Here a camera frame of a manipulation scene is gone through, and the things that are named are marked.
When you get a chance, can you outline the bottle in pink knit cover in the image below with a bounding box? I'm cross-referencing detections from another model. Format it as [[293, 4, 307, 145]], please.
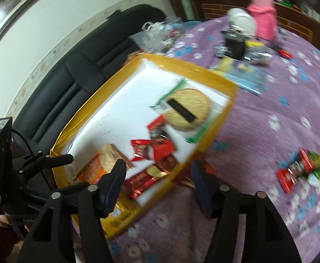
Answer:
[[246, 0, 277, 41]]

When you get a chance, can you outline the dark red gold snack packet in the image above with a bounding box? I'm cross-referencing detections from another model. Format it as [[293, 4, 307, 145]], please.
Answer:
[[123, 153, 178, 201], [174, 164, 201, 188]]

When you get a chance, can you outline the small red wrapper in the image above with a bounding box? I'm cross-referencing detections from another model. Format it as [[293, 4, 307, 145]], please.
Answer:
[[277, 48, 294, 59]]

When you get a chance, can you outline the framed wall picture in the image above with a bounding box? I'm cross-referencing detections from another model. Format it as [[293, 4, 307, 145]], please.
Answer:
[[0, 0, 40, 61]]

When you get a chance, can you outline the black sofa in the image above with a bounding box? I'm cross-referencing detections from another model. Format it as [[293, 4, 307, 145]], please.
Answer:
[[9, 4, 166, 170]]

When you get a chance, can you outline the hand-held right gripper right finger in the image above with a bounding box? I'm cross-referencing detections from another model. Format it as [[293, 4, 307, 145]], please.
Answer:
[[191, 160, 304, 263]]

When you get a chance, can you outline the black cable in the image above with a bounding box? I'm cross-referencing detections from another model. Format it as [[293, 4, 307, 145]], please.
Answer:
[[11, 129, 39, 154]]

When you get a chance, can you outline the purple floral tablecloth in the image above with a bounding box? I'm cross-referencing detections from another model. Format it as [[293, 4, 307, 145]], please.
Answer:
[[105, 16, 320, 263]]

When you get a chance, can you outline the blue yellow booklet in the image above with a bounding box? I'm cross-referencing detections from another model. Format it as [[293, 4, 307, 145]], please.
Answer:
[[211, 57, 268, 97]]

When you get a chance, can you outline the clear plastic bag with handles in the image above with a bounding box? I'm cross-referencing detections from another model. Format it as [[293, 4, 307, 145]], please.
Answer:
[[129, 16, 189, 54]]

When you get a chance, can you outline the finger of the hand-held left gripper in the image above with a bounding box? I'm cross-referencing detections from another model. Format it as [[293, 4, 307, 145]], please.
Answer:
[[18, 153, 74, 174]]

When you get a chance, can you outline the orange cracker packet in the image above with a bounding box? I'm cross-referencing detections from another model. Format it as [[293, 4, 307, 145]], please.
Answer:
[[72, 143, 129, 188]]

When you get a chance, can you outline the red black snack packet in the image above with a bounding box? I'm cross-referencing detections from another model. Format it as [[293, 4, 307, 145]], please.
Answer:
[[276, 149, 314, 194]]

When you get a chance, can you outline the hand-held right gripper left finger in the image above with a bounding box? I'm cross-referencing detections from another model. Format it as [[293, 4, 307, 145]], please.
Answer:
[[17, 159, 128, 263]]

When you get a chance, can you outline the yellow cardboard box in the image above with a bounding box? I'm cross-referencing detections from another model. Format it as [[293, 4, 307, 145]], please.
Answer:
[[51, 53, 237, 239]]

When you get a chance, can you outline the round cracker packet green edge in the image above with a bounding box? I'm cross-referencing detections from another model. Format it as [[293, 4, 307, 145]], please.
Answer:
[[149, 78, 213, 144]]

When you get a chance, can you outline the small red candy packet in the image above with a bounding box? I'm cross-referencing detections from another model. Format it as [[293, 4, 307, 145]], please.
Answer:
[[130, 139, 153, 163]]

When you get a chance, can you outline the wooden cabinet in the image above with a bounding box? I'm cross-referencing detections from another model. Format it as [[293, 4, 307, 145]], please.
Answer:
[[163, 0, 320, 51]]

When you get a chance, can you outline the white bowl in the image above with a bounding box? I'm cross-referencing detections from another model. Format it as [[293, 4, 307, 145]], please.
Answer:
[[227, 8, 256, 32]]

